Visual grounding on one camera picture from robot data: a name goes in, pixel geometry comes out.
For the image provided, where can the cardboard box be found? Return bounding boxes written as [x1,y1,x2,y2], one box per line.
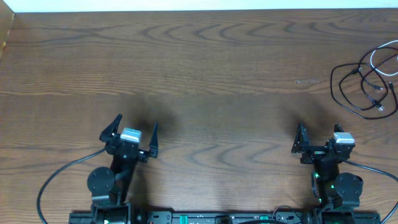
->
[0,0,15,57]

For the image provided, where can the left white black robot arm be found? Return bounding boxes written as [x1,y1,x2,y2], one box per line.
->
[87,114,159,223]

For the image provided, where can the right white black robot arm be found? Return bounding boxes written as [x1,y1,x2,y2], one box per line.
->
[291,123,363,223]

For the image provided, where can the black USB cable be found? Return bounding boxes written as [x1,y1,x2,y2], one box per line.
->
[338,46,398,112]
[329,62,398,121]

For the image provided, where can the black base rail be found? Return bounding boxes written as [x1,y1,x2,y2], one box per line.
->
[68,207,381,224]

